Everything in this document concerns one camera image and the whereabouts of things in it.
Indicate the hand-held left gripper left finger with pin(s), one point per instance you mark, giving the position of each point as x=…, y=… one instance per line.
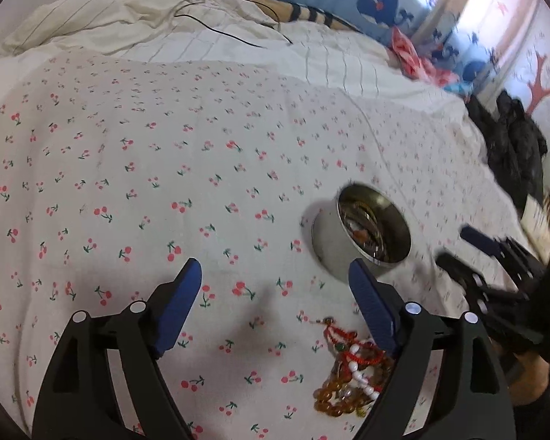
x=179, y=302

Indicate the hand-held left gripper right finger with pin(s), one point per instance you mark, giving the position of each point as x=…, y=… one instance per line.
x=371, y=302

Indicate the silver metal bangle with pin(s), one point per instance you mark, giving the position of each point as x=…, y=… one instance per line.
x=364, y=222

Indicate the black puffer jacket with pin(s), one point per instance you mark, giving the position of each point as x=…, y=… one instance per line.
x=513, y=146

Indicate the beige cardboard box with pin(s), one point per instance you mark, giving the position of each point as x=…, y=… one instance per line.
x=538, y=224

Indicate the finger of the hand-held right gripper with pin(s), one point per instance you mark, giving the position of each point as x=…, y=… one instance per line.
x=458, y=268
x=479, y=238

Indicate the round silver metal tin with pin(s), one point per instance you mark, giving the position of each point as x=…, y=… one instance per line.
x=343, y=247

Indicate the coral tree wall sticker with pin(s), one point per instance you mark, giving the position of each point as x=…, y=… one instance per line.
x=541, y=85

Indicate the white striped duvet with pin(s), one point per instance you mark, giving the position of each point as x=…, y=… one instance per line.
x=165, y=13

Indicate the blue whale print curtain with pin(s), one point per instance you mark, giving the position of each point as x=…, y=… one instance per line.
x=376, y=0

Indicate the tan navy striped pillow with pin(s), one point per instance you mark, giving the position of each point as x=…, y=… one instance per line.
x=302, y=11

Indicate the light blue cloth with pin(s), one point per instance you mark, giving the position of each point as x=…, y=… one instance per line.
x=458, y=88

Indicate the person's right hand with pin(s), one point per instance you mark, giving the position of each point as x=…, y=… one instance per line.
x=527, y=376

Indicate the pink crumpled cloth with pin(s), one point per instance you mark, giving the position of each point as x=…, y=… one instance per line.
x=408, y=55

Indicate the cherry print bed sheet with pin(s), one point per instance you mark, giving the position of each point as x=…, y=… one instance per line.
x=142, y=183

